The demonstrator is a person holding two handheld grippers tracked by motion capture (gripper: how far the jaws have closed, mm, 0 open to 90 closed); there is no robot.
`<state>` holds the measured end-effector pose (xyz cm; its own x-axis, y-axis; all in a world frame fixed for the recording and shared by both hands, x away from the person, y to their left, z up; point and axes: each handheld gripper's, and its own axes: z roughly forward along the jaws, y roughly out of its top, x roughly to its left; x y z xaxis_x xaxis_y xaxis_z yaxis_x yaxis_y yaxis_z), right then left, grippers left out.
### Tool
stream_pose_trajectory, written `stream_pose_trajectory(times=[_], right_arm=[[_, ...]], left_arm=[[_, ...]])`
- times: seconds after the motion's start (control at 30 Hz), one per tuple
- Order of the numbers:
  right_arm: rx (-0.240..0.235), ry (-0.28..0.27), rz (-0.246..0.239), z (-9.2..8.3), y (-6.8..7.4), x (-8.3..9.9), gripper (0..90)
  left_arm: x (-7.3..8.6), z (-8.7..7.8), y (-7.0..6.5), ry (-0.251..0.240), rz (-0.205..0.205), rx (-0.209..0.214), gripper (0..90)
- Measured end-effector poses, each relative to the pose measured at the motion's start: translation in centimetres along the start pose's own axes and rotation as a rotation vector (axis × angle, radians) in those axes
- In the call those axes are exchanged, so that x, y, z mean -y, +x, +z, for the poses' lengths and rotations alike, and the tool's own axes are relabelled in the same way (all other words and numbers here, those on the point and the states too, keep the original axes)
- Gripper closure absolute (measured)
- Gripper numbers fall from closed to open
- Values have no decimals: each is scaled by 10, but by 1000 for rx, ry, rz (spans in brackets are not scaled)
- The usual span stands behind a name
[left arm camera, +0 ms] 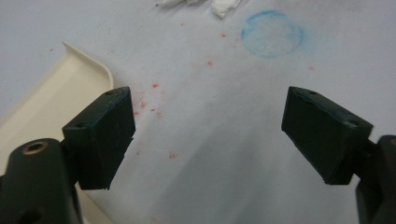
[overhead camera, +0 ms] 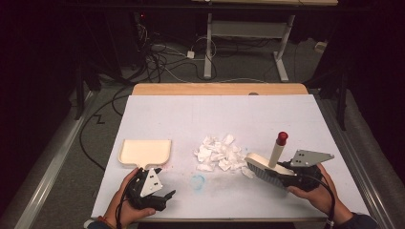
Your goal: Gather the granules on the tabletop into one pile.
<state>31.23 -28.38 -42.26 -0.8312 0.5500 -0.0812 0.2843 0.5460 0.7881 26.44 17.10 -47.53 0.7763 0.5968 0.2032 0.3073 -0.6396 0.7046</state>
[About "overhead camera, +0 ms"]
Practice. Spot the cream hand brush grey bristles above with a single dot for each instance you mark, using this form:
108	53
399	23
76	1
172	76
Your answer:
276	154

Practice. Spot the person's right hand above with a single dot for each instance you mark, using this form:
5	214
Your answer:
324	194

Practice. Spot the pile of white tissues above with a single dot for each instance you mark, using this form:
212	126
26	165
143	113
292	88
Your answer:
219	156

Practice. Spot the white table cover sheet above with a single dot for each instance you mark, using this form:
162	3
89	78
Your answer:
178	114

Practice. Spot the cream plastic dustpan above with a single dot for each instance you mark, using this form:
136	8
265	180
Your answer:
143	152

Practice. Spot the aluminium floor rail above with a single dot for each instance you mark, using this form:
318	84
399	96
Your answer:
353	143
47	165

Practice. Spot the white power adapter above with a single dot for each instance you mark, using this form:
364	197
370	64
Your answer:
190	54

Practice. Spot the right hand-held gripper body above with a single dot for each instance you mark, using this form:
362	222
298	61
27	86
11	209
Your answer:
310	158

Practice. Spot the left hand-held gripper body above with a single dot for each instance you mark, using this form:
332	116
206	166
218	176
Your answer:
149	184

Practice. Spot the wooden table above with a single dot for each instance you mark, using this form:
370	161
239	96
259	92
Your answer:
191	89

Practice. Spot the person's left hand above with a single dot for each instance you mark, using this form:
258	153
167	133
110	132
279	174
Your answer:
125	213

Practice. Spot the small beige box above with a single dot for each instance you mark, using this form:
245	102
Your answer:
320	47

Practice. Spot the black metal stand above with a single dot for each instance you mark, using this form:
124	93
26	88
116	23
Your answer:
342	105
79	95

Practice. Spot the white metal desk frame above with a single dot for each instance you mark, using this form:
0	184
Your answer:
208	47

